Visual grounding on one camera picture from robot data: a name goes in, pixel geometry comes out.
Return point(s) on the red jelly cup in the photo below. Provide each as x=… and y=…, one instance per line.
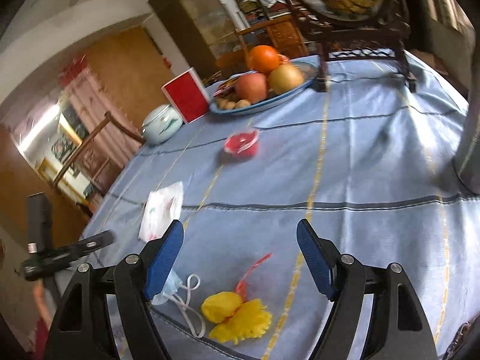
x=243, y=145

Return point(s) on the wooden armchair left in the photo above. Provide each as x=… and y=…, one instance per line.
x=90, y=158

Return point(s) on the blue checked tablecloth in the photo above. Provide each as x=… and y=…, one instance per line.
x=368, y=163

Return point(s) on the red sleeve forearm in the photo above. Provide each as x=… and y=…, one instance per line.
x=41, y=334

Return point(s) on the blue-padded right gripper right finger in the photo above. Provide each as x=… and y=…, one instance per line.
x=398, y=327

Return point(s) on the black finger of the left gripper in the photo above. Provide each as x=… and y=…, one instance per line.
x=91, y=244

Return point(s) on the white ceramic lidded jar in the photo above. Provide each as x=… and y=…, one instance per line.
x=161, y=124

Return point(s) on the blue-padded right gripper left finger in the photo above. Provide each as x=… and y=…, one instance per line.
x=81, y=328

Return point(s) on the steel thermos bottle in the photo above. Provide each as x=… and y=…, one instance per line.
x=467, y=158

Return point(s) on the blue fruit plate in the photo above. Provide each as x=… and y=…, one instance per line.
x=309, y=70

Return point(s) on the red apple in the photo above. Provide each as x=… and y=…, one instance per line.
x=252, y=87

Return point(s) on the yellow pear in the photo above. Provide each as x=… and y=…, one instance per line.
x=285, y=78

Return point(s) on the red plastic strip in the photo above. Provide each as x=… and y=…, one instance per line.
x=241, y=287

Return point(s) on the walnuts pile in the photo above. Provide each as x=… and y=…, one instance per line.
x=226, y=104

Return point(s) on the person's left hand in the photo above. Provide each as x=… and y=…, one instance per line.
x=44, y=309

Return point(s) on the orange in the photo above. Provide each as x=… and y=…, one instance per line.
x=264, y=59

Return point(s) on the red card box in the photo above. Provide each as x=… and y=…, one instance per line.
x=187, y=95

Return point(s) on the snack packet on plate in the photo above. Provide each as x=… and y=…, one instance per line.
x=226, y=87

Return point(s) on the yellow foam fruit net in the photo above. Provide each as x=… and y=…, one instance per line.
x=234, y=319

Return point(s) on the embroidered round table screen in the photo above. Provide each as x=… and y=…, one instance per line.
x=345, y=30

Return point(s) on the wooden chair behind table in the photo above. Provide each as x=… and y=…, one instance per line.
x=280, y=33

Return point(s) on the pink floral curtain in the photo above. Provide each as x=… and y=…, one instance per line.
x=91, y=101

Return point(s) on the dark wooden glass cabinet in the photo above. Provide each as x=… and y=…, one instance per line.
x=205, y=35

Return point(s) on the white red plastic bag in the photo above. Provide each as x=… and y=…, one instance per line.
x=162, y=207

